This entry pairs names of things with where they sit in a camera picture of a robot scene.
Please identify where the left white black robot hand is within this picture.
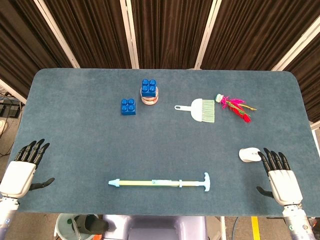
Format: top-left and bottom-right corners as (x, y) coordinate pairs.
(0, 138), (56, 200)

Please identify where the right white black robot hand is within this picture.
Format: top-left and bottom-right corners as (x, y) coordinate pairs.
(256, 147), (304, 207)

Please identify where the yellow plunger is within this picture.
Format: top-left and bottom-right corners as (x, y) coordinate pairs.
(119, 172), (211, 192)

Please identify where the clear blue syringe barrel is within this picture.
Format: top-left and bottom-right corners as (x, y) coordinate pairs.
(108, 178), (183, 189)

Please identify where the white computer mouse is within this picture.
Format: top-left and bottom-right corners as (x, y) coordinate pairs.
(238, 147), (262, 163)

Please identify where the pale green plastic bucket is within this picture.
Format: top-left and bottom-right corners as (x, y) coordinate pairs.
(54, 213), (101, 240)

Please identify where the black cloth item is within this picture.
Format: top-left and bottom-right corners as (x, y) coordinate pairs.
(74, 214), (110, 236)

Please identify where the pink feather shuttlecock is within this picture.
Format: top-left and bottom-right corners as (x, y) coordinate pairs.
(215, 93), (257, 124)

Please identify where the brown curtain screen panel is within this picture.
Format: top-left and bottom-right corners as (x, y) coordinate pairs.
(119, 0), (222, 70)
(194, 0), (320, 71)
(271, 14), (320, 131)
(0, 0), (80, 99)
(33, 0), (140, 70)

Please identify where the pale green hand brush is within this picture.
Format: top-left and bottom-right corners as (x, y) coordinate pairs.
(174, 98), (216, 124)

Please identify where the blue toy building block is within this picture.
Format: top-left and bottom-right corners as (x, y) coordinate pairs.
(140, 78), (159, 98)
(120, 98), (137, 117)

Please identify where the blue-grey table mat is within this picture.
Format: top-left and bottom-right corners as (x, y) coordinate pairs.
(11, 68), (316, 217)

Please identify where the clear jar of rubber bands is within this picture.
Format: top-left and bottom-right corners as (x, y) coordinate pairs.
(140, 86), (159, 106)

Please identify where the black floor cable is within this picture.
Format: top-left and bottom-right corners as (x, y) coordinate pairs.
(232, 216), (241, 240)

